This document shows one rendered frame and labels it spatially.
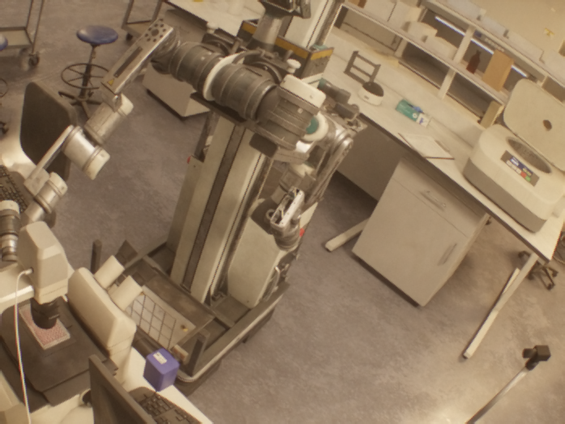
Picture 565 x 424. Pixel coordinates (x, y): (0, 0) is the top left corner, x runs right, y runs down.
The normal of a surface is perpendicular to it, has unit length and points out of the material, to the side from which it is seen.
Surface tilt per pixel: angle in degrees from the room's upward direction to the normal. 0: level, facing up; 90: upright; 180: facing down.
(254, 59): 90
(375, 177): 90
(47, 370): 0
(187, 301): 0
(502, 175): 90
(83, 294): 62
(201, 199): 90
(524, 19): 82
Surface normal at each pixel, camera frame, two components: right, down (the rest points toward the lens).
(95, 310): -0.34, -0.15
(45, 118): -0.45, 0.34
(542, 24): -0.52, 0.14
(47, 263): 0.79, 0.43
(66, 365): 0.36, -0.78
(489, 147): 0.00, -0.53
